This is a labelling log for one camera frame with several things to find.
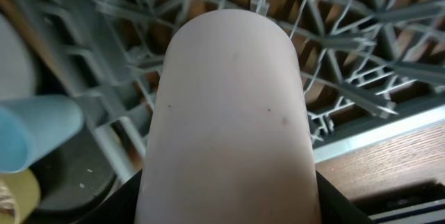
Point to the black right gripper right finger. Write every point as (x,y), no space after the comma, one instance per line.
(335,207)

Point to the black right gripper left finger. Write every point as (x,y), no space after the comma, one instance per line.
(120,207)

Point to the light blue plastic cup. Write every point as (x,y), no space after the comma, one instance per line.
(33,127)

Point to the white round plate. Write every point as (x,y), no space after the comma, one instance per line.
(19,74)

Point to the grey plastic dishwasher rack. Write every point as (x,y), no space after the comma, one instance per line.
(96,46)

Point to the round black tray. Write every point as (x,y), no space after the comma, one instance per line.
(74,179)

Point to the yellow bowl with food scraps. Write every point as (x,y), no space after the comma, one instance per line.
(20,195)

